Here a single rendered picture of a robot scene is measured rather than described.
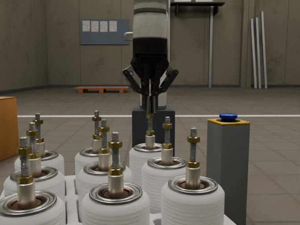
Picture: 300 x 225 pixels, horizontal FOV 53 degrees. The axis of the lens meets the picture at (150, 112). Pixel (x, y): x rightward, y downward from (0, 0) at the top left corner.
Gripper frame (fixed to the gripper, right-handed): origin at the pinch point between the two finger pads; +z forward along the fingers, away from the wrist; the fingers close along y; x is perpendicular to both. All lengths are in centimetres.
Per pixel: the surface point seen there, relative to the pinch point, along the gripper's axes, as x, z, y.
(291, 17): 692, -162, 617
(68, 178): 4.8, 17.2, -18.2
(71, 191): -3.3, 17.2, -17.7
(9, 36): 633, -78, -125
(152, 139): -1.1, 7.8, 0.2
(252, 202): 17, 35, 40
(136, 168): -2.7, 13.8, -3.8
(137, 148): -0.6, 9.9, -3.0
